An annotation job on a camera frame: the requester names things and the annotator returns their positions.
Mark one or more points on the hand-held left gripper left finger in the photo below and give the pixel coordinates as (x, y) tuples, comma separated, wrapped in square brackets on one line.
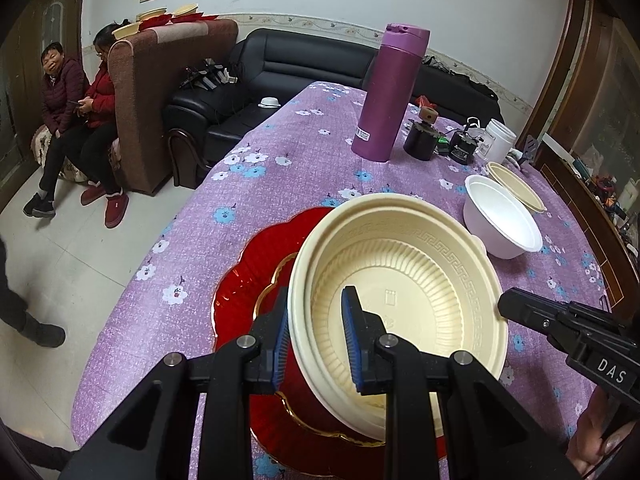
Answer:
[(281, 345)]

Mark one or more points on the green packet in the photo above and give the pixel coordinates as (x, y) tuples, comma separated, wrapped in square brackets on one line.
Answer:
[(442, 146)]

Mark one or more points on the white plastic jar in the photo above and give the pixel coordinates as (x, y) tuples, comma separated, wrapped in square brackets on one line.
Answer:
[(497, 142)]

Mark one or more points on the small white foam bowl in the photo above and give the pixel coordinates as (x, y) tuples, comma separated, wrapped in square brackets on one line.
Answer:
[(500, 220)]

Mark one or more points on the wooden spool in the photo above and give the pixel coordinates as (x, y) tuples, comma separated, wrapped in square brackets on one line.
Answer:
[(429, 114)]

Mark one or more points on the large red glass plate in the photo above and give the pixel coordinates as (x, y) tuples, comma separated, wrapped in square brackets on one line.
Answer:
[(240, 280)]

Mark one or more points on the dark jar with cork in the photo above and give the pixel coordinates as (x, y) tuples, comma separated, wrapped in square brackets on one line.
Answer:
[(420, 142)]

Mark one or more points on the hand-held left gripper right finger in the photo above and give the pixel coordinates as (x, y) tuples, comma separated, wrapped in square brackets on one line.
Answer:
[(351, 345)]

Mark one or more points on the purple floral tablecloth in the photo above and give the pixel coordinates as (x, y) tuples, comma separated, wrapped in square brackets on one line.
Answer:
[(280, 180)]

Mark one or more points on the grey perforated stand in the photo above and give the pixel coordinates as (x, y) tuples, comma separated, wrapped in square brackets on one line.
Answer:
[(530, 150)]

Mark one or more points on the stack of red plates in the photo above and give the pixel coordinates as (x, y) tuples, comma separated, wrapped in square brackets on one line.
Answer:
[(200, 19)]

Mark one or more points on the black labelled motor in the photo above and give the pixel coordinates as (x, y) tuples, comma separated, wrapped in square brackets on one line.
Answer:
[(462, 150)]

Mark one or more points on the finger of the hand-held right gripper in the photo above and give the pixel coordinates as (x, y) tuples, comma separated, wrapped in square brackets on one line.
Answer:
[(530, 310)]

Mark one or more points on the floral cushioned seat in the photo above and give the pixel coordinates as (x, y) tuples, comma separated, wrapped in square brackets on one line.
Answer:
[(37, 150)]

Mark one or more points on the purple thermos bottle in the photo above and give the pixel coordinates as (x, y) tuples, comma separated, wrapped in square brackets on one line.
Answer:
[(387, 100)]

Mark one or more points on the brown fabric armchair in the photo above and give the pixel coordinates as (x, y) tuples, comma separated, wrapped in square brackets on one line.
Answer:
[(160, 110)]

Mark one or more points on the person's right hand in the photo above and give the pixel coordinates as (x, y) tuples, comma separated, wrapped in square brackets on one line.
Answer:
[(590, 440)]

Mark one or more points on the beige plastic bowl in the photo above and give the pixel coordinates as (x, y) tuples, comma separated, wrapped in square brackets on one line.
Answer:
[(415, 280), (186, 9), (152, 14), (520, 185), (125, 31)]

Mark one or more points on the wooden door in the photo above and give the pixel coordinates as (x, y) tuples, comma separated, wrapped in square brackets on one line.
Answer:
[(50, 35)]

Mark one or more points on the wooden cabinet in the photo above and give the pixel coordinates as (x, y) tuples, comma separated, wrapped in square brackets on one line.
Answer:
[(590, 110)]

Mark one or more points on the pile of assorted tools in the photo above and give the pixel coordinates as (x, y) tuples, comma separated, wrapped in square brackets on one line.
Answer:
[(605, 190)]

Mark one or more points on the cream plastic bowl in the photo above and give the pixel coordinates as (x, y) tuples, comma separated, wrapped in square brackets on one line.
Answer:
[(330, 400)]

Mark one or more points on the tiny white bowl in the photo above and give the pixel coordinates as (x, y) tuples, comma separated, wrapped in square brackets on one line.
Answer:
[(269, 102)]

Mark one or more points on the black leather sofa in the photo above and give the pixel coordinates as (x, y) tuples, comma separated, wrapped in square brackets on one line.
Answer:
[(300, 60)]

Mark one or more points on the pile of black devices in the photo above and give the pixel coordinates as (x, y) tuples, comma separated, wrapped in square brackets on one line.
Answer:
[(207, 77)]

